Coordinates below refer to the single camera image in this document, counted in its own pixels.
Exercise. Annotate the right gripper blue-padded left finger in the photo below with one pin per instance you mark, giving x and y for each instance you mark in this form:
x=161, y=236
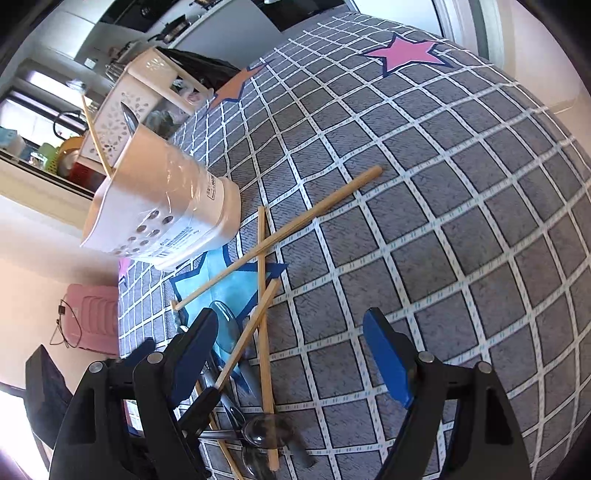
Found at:
x=161, y=382

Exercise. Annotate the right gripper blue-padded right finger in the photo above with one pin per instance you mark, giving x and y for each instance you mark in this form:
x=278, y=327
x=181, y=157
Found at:
x=420, y=383

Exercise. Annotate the long wooden chopstick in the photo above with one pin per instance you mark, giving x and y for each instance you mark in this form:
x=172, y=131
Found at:
x=295, y=225

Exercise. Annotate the black chair back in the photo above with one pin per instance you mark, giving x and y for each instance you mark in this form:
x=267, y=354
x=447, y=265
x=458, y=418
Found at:
x=46, y=397

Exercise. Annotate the pink plastic stool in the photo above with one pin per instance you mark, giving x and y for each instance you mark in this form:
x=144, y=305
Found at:
x=90, y=319

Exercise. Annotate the metal spoon on table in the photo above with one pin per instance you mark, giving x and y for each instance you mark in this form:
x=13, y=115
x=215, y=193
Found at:
x=266, y=431

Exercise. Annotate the beige utensil holder cup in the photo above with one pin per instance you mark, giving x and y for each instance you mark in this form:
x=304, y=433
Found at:
x=160, y=206

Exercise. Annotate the grey checked tablecloth with stars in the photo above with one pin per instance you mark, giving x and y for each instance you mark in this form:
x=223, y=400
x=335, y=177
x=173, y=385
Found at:
x=475, y=240

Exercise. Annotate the wooden chopstick in holder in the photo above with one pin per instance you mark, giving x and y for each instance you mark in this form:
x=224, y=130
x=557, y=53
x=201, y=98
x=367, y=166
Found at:
x=96, y=141

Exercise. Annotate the metal spoon in holder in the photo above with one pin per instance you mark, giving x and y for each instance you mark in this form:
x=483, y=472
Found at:
x=130, y=119

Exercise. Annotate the white perforated storage rack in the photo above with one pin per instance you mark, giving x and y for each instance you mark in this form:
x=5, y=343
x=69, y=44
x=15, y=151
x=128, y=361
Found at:
x=146, y=81

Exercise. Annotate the black garbage bag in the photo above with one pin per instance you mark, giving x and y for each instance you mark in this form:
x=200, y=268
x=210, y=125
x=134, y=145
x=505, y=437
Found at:
x=210, y=72

